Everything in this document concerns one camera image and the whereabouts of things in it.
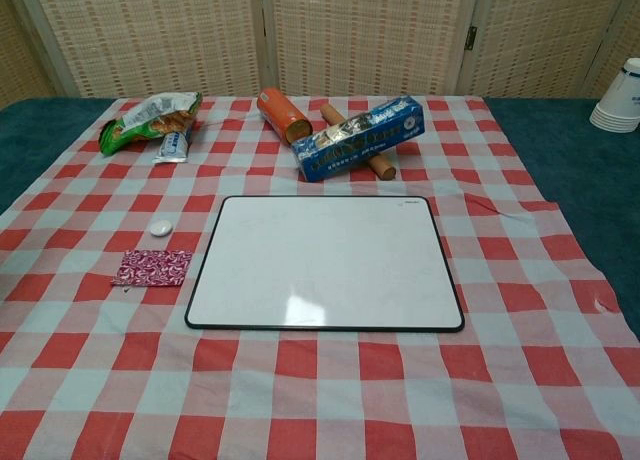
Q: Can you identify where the red patterned candy packet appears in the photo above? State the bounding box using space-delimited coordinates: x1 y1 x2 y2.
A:
110 248 195 288

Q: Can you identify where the white board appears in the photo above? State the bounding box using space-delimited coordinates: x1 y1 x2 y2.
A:
184 195 466 333

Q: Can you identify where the red white checkered tablecloth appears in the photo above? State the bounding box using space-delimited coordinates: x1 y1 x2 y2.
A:
0 95 640 460

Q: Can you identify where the wooden rolling pin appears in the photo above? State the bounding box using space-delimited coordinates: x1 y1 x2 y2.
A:
319 103 397 181

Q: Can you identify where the long blue box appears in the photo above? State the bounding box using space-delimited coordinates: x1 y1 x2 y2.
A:
290 95 426 184

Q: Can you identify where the orange cylindrical can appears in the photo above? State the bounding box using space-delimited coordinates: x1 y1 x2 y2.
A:
257 86 314 146

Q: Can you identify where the white blue toothpaste tube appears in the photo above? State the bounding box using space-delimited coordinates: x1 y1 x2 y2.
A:
153 124 194 165

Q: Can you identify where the green snack bag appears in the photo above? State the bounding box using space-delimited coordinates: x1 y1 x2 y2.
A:
97 90 204 157

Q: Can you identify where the woven folding screen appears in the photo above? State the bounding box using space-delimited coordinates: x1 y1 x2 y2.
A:
0 0 640 112

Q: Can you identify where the stack of white paper cups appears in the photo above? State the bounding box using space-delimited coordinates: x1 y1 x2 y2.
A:
588 57 640 134

